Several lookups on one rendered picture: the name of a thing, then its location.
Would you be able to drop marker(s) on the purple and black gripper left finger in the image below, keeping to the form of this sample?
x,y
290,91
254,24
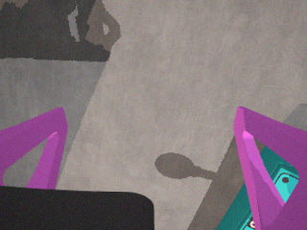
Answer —
x,y
16,141

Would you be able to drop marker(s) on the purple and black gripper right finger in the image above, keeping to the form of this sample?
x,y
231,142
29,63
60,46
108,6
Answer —
x,y
265,201

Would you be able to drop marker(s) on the teal control console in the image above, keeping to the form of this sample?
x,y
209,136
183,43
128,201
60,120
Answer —
x,y
283,175

